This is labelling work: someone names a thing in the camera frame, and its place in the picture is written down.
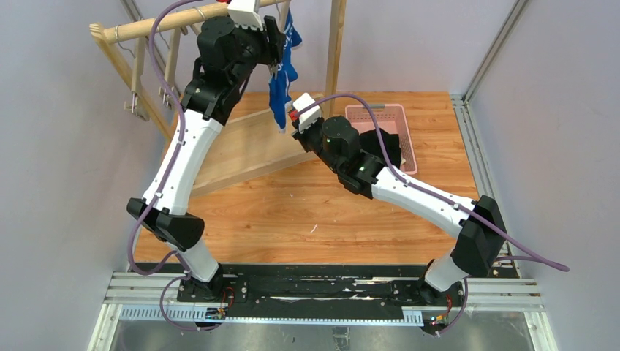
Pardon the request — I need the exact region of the beige hanger with blue underwear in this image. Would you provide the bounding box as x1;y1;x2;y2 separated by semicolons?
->
269;0;291;80

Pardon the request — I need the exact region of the blue underwear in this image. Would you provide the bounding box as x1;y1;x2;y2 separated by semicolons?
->
268;10;302;134

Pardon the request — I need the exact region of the beige hanger with black underwear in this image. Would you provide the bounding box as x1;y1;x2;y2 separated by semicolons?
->
186;5;209;37

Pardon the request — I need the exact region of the black underwear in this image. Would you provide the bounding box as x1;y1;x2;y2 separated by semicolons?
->
358;127;404;168

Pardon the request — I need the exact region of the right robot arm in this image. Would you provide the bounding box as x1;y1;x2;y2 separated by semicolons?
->
292;116;505;293

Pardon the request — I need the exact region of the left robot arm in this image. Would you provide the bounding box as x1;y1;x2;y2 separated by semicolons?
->
126;15;285;298

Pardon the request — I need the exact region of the empty beige hanger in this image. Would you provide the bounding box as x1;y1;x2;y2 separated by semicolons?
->
115;25;150;121

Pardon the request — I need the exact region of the wooden clothes rack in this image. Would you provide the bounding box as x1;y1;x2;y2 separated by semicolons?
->
90;0;348;199

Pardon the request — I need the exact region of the pink plastic basket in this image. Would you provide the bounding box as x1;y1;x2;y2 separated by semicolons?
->
345;104;418;176

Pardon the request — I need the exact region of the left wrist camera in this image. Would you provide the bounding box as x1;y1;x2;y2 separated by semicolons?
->
227;0;263;31

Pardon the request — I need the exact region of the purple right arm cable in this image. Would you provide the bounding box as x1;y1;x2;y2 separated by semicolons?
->
295;93;570;335

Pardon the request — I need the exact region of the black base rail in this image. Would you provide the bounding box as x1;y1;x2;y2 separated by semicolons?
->
164;264;466;322

